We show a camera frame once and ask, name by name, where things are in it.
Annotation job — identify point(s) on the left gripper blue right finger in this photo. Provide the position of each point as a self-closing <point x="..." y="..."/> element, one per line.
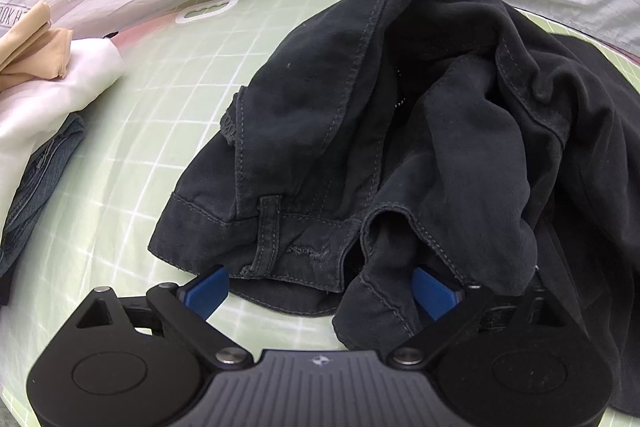
<point x="433" y="294"/>

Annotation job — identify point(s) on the white folded garment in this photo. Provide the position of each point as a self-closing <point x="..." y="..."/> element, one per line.
<point x="33" y="111"/>

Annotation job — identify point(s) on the beige folded garment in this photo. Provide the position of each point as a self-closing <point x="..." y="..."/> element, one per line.
<point x="31" y="47"/>

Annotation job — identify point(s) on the blue folded jeans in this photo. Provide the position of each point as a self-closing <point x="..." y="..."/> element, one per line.
<point x="43" y="172"/>

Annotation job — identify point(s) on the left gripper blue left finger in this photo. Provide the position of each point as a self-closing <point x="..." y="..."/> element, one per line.
<point x="204" y="294"/>

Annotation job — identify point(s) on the black trousers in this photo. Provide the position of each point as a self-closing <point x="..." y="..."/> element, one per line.
<point x="385" y="133"/>

